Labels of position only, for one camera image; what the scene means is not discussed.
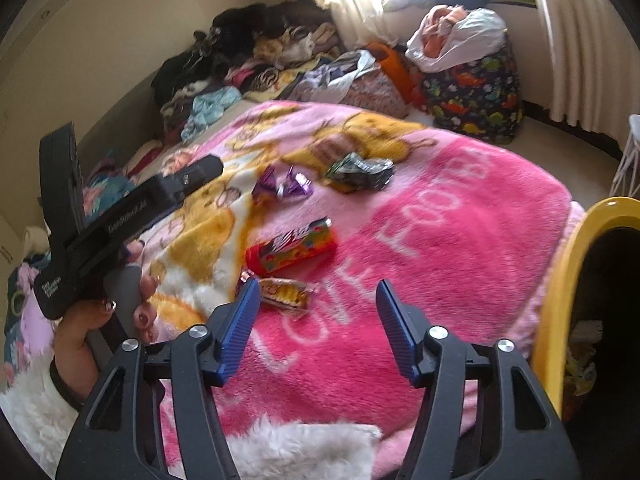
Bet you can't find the floral patterned cloth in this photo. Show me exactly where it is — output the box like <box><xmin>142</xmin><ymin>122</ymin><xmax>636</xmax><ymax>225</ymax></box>
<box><xmin>4</xmin><ymin>254</ymin><xmax>53</xmax><ymax>363</ymax></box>

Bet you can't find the white fluffy cloth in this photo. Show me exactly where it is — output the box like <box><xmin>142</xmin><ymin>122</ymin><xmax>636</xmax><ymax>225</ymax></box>
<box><xmin>224</xmin><ymin>419</ymin><xmax>383</xmax><ymax>480</ymax></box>

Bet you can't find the white plastic bag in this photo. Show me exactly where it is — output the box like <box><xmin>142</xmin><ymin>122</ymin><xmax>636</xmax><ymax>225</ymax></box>
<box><xmin>405</xmin><ymin>5</ymin><xmax>507</xmax><ymax>74</ymax></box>

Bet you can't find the white wire stool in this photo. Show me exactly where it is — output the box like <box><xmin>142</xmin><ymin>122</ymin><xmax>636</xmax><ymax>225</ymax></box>
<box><xmin>610</xmin><ymin>114</ymin><xmax>640</xmax><ymax>207</ymax></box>

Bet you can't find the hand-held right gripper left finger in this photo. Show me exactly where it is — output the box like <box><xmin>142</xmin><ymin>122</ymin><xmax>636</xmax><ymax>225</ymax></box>
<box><xmin>56</xmin><ymin>280</ymin><xmax>261</xmax><ymax>480</ymax></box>

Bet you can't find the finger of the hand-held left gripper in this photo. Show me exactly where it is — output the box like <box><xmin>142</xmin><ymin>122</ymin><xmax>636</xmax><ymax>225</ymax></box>
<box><xmin>164</xmin><ymin>155</ymin><xmax>225</xmax><ymax>199</ymax></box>

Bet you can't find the black and silver wrapper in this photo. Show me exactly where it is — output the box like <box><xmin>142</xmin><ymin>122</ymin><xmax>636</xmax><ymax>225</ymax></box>
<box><xmin>324</xmin><ymin>152</ymin><xmax>396</xmax><ymax>194</ymax></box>

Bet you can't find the dinosaur print fabric basket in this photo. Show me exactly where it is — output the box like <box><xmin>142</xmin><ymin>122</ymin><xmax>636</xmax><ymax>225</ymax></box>
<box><xmin>421</xmin><ymin>35</ymin><xmax>524</xmax><ymax>144</ymax></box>

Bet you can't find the black wrist band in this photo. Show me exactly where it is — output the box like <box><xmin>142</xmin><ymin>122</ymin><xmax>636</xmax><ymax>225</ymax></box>
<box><xmin>49</xmin><ymin>357</ymin><xmax>87</xmax><ymax>412</ymax></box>

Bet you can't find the teal cloth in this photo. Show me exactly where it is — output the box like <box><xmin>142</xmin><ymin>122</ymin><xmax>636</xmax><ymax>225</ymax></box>
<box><xmin>181</xmin><ymin>85</ymin><xmax>244</xmax><ymax>144</ymax></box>

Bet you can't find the red candy tube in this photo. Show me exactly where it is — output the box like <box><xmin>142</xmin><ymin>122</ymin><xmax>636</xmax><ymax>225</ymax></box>
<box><xmin>245</xmin><ymin>217</ymin><xmax>339</xmax><ymax>277</ymax></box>

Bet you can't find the floral fabric bag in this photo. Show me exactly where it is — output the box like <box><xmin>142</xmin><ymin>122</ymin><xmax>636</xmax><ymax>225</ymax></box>
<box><xmin>345</xmin><ymin>67</ymin><xmax>408</xmax><ymax>120</ymax></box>

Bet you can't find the yellow and orange wrapper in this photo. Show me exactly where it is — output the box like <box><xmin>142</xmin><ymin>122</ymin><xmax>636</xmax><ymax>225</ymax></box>
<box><xmin>239</xmin><ymin>269</ymin><xmax>314</xmax><ymax>319</ymax></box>

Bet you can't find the pink printed blanket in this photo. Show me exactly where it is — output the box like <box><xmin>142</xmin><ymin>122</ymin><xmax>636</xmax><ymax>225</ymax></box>
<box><xmin>0</xmin><ymin>100</ymin><xmax>587</xmax><ymax>480</ymax></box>

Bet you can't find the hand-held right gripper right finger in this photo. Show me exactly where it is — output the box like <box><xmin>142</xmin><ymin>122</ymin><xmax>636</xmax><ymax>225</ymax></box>
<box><xmin>376</xmin><ymin>280</ymin><xmax>582</xmax><ymax>480</ymax></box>

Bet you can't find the person's left hand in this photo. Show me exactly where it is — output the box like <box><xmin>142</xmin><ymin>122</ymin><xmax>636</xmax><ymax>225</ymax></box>
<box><xmin>52</xmin><ymin>239</ymin><xmax>167</xmax><ymax>399</ymax></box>

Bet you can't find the pile of dark clothes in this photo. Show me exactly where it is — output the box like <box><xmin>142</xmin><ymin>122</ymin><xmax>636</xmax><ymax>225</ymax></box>
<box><xmin>150</xmin><ymin>2</ymin><xmax>346</xmax><ymax>133</ymax></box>

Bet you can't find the person's left forearm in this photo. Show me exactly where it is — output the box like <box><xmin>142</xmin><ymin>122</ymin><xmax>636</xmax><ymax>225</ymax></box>
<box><xmin>0</xmin><ymin>355</ymin><xmax>94</xmax><ymax>463</ymax></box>

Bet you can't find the yellow plastic bin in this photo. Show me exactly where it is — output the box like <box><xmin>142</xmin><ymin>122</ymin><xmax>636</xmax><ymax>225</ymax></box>
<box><xmin>530</xmin><ymin>197</ymin><xmax>640</xmax><ymax>422</ymax></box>

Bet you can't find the orange cloth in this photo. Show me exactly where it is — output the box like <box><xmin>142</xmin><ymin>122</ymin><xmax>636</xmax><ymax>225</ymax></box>
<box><xmin>365</xmin><ymin>42</ymin><xmax>426</xmax><ymax>111</ymax></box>

